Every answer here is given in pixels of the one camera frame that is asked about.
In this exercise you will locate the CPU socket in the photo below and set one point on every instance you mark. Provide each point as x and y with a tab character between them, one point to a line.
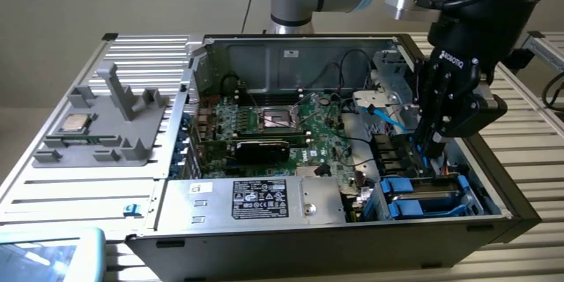
279	117

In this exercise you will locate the open black PC case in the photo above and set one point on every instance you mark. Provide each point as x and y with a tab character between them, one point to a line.
309	245

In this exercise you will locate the silver CPU chip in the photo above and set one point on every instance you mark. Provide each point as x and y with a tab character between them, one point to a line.
77	123

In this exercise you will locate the grey plastic parts rack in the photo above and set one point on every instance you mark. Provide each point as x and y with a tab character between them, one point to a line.
102	130

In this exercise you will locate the white plastic drive bracket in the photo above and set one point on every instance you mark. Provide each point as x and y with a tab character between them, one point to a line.
370	98

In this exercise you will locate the blue plastic latch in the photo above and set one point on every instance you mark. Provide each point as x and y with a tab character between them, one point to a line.
131	210

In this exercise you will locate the black RAM slots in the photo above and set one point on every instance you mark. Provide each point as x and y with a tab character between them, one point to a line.
271	97

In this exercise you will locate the green RAM stick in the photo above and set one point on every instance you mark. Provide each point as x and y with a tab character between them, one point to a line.
86	137

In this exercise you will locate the silver power supply unit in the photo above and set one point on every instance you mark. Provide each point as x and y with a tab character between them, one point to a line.
247	201

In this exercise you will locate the aluminium profile frame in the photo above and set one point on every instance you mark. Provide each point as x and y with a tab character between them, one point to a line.
545	49

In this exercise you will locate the black graphics card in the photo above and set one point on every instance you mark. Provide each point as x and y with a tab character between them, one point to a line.
263	152

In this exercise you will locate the black disk bay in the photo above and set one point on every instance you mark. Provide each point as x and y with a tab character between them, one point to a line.
390	155

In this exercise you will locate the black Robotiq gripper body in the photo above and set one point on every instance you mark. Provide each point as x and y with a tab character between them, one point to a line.
485	27

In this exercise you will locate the disk in blue caddy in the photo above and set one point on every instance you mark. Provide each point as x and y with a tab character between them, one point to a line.
430	204

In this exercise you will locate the blue disk caddy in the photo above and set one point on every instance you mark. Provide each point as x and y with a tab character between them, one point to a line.
394	185

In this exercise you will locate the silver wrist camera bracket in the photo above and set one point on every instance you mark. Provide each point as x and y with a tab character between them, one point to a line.
407	1

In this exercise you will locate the silver metal drive cage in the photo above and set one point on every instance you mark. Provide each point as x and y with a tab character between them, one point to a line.
393	77

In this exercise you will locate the teal teach pendant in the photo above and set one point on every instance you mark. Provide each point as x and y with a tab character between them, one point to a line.
49	255

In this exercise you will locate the green motherboard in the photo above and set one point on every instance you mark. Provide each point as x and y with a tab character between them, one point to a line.
274	130

